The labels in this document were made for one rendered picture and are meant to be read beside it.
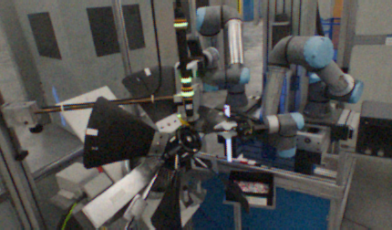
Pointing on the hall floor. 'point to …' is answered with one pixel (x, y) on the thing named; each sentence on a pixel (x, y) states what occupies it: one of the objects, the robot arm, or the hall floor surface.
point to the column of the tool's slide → (16, 174)
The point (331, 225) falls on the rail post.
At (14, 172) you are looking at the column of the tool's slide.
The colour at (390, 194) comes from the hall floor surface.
